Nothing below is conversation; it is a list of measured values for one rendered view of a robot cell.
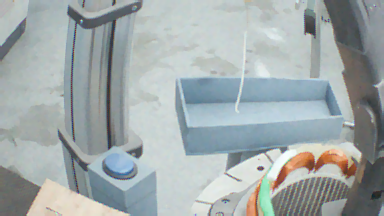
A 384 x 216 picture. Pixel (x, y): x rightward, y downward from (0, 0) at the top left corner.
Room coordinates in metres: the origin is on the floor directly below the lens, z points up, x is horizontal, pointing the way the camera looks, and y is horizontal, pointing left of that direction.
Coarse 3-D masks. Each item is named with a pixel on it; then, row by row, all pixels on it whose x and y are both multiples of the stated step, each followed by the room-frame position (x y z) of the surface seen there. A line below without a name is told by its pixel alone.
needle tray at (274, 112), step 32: (192, 96) 0.94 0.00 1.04; (224, 96) 0.95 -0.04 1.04; (256, 96) 0.96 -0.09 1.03; (288, 96) 0.97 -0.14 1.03; (320, 96) 0.98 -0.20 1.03; (192, 128) 0.84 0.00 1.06; (224, 128) 0.84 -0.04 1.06; (256, 128) 0.85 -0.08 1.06; (288, 128) 0.86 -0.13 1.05; (320, 128) 0.87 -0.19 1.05
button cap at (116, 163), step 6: (108, 156) 0.79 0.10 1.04; (114, 156) 0.79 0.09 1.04; (120, 156) 0.79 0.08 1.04; (126, 156) 0.79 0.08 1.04; (108, 162) 0.77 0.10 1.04; (114, 162) 0.77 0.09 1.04; (120, 162) 0.78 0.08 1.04; (126, 162) 0.78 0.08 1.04; (132, 162) 0.78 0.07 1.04; (108, 168) 0.76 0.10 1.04; (114, 168) 0.76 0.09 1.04; (120, 168) 0.76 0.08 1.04; (126, 168) 0.77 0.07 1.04; (132, 168) 0.77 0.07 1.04; (120, 174) 0.76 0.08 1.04; (126, 174) 0.76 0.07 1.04
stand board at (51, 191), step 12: (48, 180) 0.68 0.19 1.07; (48, 192) 0.65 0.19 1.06; (60, 192) 0.66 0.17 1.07; (72, 192) 0.66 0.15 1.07; (36, 204) 0.61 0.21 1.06; (48, 204) 0.62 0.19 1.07; (60, 204) 0.63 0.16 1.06; (72, 204) 0.64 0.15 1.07; (84, 204) 0.64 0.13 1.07; (96, 204) 0.65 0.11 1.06
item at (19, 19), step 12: (0, 0) 2.67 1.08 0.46; (12, 0) 2.84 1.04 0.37; (24, 0) 3.03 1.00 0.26; (0, 12) 2.69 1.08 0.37; (12, 12) 2.88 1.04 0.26; (24, 12) 3.05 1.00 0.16; (0, 24) 2.73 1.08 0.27; (12, 24) 2.89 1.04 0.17; (24, 24) 3.09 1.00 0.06; (0, 36) 2.74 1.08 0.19; (12, 36) 2.93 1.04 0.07; (0, 48) 2.76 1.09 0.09; (0, 60) 2.77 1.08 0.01
